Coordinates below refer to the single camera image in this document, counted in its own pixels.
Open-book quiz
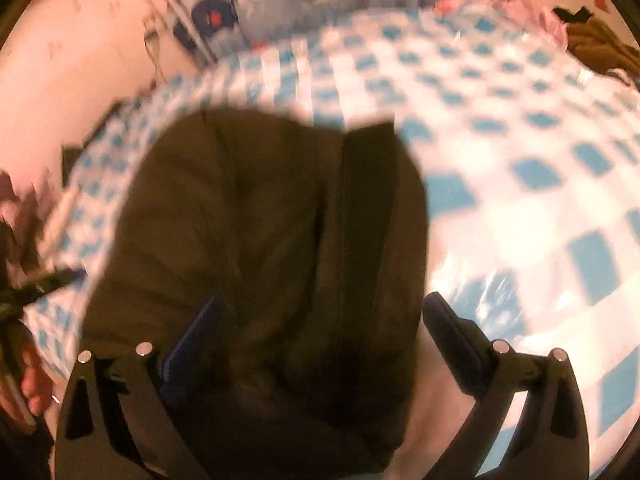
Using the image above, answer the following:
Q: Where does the dark olive puffer jacket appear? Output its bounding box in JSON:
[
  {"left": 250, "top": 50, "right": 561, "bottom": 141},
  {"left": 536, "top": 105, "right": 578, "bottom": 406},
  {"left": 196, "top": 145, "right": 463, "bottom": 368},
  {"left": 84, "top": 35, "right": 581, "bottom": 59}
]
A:
[{"left": 80, "top": 108, "right": 427, "bottom": 479}]

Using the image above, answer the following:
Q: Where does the blue white checkered bed cover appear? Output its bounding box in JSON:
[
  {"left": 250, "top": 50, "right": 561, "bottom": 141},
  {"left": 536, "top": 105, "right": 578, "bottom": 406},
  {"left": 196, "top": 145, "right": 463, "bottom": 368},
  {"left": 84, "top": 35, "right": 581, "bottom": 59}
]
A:
[{"left": 26, "top": 0, "right": 639, "bottom": 472}]

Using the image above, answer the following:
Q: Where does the person's left hand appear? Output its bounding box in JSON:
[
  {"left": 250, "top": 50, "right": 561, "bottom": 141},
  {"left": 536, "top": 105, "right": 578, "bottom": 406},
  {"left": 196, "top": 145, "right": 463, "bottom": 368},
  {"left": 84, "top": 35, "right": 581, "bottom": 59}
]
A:
[{"left": 1, "top": 321, "right": 52, "bottom": 434}]

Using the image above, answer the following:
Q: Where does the brown clothes pile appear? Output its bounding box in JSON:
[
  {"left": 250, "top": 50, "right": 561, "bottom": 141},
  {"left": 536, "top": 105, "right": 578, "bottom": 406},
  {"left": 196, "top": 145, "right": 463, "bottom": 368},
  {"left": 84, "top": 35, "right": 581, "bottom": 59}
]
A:
[{"left": 553, "top": 6, "right": 639, "bottom": 90}]

